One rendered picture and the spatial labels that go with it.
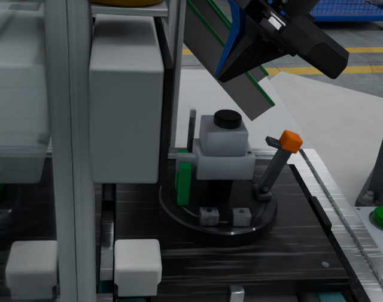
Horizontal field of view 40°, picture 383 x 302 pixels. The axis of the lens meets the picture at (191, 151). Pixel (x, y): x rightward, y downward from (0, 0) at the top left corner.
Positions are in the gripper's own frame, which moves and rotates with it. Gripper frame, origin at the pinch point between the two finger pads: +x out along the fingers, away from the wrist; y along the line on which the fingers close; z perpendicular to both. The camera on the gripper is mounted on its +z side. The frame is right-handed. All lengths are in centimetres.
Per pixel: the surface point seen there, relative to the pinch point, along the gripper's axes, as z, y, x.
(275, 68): -252, -238, 38
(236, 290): -5.5, 15.2, 17.1
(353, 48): -338, -264, -8
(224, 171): -5.6, 3.9, 11.1
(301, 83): -66, -48, 7
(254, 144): -39.3, -24.1, 17.8
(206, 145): -2.1, 2.6, 9.6
